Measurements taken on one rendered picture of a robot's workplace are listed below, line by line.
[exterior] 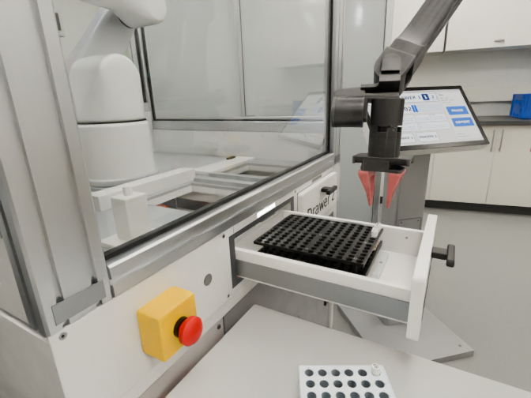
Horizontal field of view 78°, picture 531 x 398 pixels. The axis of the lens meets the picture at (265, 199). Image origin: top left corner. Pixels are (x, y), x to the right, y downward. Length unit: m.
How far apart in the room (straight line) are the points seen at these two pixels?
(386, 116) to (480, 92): 3.69
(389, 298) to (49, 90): 0.52
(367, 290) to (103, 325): 0.39
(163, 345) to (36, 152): 0.28
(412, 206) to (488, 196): 2.24
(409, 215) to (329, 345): 1.10
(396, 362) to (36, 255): 0.53
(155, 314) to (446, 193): 3.48
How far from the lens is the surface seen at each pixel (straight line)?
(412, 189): 1.61
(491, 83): 4.37
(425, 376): 0.62
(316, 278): 0.59
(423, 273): 0.53
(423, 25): 0.75
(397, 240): 0.78
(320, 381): 0.53
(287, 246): 0.64
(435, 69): 4.30
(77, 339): 0.46
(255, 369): 0.59
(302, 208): 0.89
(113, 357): 0.51
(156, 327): 0.48
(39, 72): 0.39
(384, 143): 0.63
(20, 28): 0.39
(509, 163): 3.79
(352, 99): 0.64
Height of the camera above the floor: 1.18
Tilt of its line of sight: 17 degrees down
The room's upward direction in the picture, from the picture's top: 2 degrees counter-clockwise
